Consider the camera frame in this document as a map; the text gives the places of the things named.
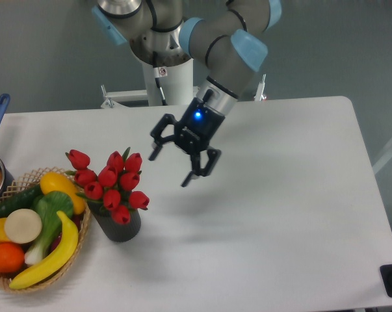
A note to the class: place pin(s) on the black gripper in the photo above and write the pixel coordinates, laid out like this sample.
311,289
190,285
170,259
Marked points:
192,133

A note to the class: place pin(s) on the red tulip bouquet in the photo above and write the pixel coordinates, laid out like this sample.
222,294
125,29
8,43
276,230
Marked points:
113,189

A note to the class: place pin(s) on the dark grey ribbed vase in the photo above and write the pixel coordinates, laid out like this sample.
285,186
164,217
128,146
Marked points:
115,231

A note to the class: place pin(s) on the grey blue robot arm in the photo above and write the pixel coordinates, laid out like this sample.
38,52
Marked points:
205,65

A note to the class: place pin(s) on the green bok choy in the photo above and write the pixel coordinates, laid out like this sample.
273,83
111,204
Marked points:
47,207

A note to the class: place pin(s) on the yellow banana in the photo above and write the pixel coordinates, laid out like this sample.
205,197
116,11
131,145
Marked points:
54,261

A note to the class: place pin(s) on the green cucumber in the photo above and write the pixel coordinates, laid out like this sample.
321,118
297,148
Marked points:
21,200

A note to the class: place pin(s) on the beige round potato slice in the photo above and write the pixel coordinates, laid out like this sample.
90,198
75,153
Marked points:
23,226

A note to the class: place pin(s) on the orange fruit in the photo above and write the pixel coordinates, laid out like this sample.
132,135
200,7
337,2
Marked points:
12,257

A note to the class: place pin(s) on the woven wicker basket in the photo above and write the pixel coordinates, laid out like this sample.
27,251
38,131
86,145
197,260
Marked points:
27,181

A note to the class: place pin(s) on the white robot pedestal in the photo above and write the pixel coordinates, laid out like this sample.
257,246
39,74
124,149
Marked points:
172,85

